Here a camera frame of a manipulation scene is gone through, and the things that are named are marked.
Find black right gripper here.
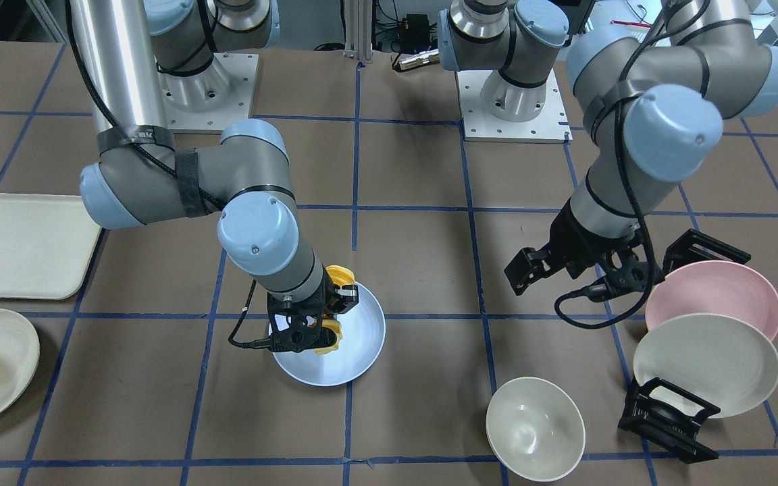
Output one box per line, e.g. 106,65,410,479
267,273,336,353

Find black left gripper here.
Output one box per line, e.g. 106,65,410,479
504,202,640,296

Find blue plate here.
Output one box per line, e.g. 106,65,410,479
273,281,386,385

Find striped bread roll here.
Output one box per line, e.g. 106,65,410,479
314,265,359,356

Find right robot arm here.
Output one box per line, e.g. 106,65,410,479
65,1,359,353

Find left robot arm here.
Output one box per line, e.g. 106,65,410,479
438,1,778,301

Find pink plate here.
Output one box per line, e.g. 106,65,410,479
644,261,778,340

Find white plate in rack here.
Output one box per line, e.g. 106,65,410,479
633,313,778,419

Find black plate rack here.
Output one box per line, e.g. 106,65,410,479
618,229,751,464

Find white bowl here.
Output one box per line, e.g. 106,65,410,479
485,377,586,482

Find white rectangular tray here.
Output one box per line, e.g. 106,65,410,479
0,193,100,300

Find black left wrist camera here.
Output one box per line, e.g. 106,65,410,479
588,247,665,302

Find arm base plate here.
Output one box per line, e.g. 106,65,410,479
456,70,572,144
158,53,259,134

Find aluminium frame post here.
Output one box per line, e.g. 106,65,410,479
340,0,375,64

